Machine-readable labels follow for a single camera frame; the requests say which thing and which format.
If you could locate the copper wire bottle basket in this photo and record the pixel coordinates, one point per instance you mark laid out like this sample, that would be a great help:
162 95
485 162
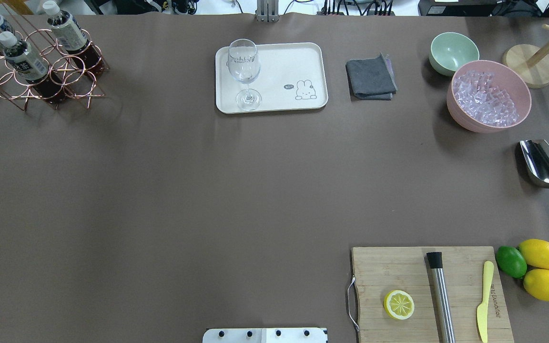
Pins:
53 64

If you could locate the tea bottle front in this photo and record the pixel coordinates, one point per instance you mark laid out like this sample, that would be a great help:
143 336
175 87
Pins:
33 68

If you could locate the white rabbit tray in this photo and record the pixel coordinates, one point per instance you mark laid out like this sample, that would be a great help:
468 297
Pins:
292 78

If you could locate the wine glass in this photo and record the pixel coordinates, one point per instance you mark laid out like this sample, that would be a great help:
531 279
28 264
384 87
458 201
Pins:
244 65

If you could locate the grey folded cloth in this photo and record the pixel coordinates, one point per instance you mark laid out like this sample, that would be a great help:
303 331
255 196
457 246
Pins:
372 79

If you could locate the wooden cutting board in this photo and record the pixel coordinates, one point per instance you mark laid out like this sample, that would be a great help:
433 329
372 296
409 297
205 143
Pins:
379 270

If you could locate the lemon half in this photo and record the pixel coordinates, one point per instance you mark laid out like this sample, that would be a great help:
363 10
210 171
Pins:
399 305

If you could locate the green bowl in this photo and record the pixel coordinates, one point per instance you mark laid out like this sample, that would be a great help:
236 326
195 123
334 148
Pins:
450 50

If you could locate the pink bowl with ice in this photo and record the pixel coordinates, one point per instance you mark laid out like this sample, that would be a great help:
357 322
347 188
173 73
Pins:
486 96

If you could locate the steel muddler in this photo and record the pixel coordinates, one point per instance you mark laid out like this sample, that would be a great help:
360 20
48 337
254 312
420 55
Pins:
436 266

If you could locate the green lime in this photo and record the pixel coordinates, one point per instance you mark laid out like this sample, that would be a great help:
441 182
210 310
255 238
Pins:
511 262

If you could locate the yellow plastic knife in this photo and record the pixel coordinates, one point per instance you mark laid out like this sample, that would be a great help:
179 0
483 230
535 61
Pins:
482 308

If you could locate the steel ice scoop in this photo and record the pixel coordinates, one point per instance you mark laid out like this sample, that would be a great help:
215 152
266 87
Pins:
536 155

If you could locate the yellow lemon upper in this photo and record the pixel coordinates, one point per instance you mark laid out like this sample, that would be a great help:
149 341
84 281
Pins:
535 252

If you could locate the yellow lemon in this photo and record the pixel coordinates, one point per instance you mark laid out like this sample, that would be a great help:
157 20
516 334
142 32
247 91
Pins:
536 283
535 252

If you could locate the wooden cup stand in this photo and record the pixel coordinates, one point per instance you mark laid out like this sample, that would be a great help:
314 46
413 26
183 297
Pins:
530 62

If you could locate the yellow lemon lower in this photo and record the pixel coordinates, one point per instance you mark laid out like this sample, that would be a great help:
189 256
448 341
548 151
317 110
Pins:
536 283

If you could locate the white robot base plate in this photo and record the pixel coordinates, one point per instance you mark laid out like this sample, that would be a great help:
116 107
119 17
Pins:
266 335

